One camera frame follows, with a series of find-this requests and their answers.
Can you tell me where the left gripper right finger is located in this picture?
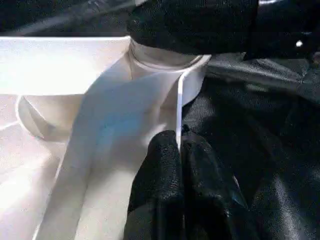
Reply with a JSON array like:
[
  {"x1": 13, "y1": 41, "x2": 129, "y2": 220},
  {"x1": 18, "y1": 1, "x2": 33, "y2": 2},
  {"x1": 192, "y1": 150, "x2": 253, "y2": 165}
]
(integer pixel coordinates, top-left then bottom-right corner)
[{"x1": 181, "y1": 125, "x2": 261, "y2": 240}]

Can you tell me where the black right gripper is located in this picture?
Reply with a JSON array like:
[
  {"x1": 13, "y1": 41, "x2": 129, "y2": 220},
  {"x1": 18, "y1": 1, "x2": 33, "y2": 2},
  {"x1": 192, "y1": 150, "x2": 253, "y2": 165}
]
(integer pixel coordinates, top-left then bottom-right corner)
[{"x1": 245, "y1": 0, "x2": 320, "y2": 62}]

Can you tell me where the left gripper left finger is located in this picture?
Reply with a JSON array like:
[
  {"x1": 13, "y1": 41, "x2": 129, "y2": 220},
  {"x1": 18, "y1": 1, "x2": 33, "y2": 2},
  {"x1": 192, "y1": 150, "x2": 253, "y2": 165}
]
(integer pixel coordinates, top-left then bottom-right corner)
[{"x1": 123, "y1": 130, "x2": 187, "y2": 240}]

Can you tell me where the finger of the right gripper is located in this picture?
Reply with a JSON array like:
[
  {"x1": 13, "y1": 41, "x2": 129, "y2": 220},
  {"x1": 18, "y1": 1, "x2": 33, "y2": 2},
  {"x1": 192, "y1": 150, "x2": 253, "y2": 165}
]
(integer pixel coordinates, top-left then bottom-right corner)
[{"x1": 126, "y1": 0, "x2": 261, "y2": 56}]

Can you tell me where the white plastic table leg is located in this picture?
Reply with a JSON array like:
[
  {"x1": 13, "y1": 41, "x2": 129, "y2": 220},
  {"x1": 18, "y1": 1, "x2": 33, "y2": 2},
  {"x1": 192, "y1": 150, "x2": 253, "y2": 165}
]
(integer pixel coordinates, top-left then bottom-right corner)
[{"x1": 129, "y1": 40, "x2": 202, "y2": 70}]

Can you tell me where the white plastic table top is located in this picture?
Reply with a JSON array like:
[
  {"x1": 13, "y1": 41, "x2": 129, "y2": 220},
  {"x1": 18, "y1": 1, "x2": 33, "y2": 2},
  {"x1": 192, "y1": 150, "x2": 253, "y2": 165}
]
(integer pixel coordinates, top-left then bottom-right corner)
[{"x1": 0, "y1": 36, "x2": 212, "y2": 240}]

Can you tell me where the black mat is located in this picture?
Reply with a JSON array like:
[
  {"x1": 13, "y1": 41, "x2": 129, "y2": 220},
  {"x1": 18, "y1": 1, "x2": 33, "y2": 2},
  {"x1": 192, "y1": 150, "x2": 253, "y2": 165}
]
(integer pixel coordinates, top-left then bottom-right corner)
[{"x1": 0, "y1": 0, "x2": 320, "y2": 240}]

